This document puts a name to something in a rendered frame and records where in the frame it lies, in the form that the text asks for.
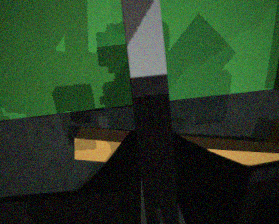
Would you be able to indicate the green flat mat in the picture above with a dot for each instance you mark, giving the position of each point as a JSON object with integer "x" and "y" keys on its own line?
{"x": 59, "y": 56}

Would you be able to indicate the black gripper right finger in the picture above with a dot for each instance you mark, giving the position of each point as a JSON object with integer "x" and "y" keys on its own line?
{"x": 212, "y": 189}

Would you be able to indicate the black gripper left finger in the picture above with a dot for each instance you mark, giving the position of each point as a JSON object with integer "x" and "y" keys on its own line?
{"x": 111, "y": 196}

